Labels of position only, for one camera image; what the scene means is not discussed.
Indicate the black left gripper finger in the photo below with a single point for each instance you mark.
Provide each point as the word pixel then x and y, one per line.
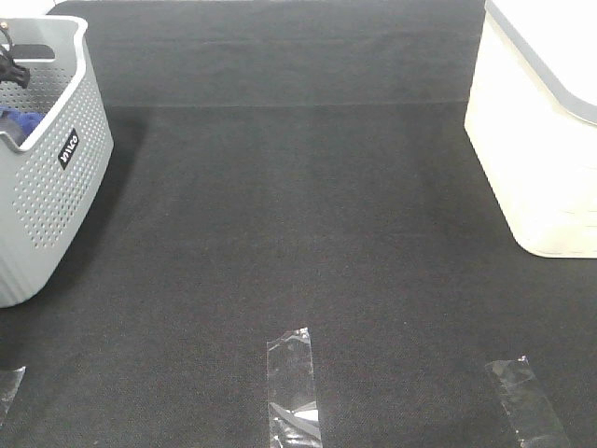
pixel 12 72

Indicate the grey towel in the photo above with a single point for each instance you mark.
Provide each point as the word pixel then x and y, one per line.
pixel 12 129

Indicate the blue towel in basket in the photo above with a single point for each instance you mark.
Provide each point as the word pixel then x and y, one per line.
pixel 27 120

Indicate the grey perforated laundry basket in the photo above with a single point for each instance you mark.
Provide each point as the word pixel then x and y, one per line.
pixel 49 182

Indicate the black table mat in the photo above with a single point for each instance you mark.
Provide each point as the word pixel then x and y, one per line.
pixel 286 165

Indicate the left clear tape strip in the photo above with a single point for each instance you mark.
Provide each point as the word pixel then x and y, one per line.
pixel 10 382

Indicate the clear tape strip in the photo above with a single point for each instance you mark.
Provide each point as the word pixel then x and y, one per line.
pixel 10 382
pixel 292 403
pixel 527 407

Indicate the middle clear tape strip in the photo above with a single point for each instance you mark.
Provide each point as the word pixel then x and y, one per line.
pixel 292 403

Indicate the white woven-pattern basket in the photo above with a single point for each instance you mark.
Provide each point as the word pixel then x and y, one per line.
pixel 531 119

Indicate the right clear tape strip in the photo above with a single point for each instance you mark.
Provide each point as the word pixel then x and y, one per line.
pixel 527 407

